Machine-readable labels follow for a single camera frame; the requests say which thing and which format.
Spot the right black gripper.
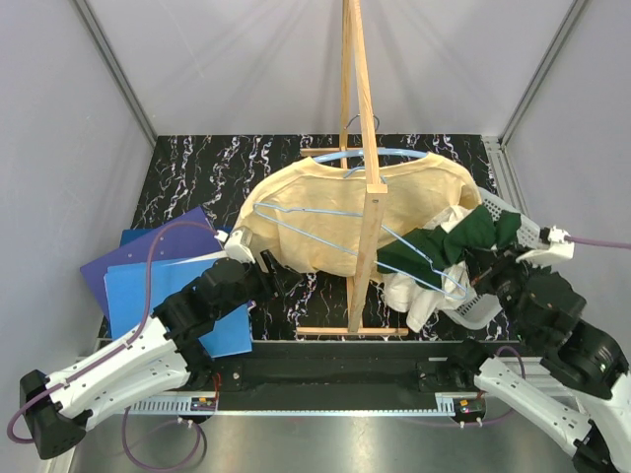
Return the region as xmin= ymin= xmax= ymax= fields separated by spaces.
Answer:
xmin=461 ymin=239 xmax=541 ymax=345

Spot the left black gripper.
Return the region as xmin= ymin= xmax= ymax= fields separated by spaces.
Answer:
xmin=214 ymin=249 xmax=302 ymax=321

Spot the cream yellow t shirt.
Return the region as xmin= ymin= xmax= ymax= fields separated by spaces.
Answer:
xmin=229 ymin=151 xmax=482 ymax=285

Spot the green and white t shirt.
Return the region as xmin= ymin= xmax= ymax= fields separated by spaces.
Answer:
xmin=377 ymin=205 xmax=522 ymax=333

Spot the light blue wire hanger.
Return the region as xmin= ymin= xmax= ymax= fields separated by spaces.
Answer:
xmin=252 ymin=164 xmax=468 ymax=302

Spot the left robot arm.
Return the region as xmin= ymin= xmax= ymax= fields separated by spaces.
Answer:
xmin=18 ymin=250 xmax=304 ymax=460

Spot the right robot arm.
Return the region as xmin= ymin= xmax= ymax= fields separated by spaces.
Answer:
xmin=447 ymin=245 xmax=630 ymax=472

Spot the wooden hanger stand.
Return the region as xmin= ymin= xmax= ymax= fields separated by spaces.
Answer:
xmin=296 ymin=0 xmax=408 ymax=337

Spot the light blue plastic hanger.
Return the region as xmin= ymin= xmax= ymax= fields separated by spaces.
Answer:
xmin=311 ymin=148 xmax=429 ymax=164

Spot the white plastic basket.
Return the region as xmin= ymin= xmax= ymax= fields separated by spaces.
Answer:
xmin=443 ymin=187 xmax=543 ymax=330

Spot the purple folder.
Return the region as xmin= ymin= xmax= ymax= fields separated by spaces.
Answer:
xmin=80 ymin=207 xmax=221 ymax=319

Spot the black marbled mat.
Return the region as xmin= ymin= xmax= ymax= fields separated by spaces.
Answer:
xmin=131 ymin=134 xmax=498 ymax=340

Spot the blue folder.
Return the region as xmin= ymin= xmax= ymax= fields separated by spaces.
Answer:
xmin=105 ymin=250 xmax=252 ymax=359

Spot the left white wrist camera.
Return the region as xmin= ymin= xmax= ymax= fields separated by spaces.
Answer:
xmin=215 ymin=227 xmax=255 ymax=263

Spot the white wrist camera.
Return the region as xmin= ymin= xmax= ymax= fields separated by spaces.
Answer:
xmin=516 ymin=226 xmax=575 ymax=267
xmin=215 ymin=227 xmax=255 ymax=263

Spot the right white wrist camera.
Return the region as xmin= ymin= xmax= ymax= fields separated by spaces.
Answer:
xmin=516 ymin=226 xmax=575 ymax=267

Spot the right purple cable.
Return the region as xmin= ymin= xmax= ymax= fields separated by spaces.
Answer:
xmin=566 ymin=235 xmax=631 ymax=250

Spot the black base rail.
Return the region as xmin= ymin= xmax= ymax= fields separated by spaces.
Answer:
xmin=187 ymin=339 xmax=474 ymax=415

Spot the white slotted cable duct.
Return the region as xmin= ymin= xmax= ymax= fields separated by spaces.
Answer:
xmin=129 ymin=397 xmax=217 ymax=416

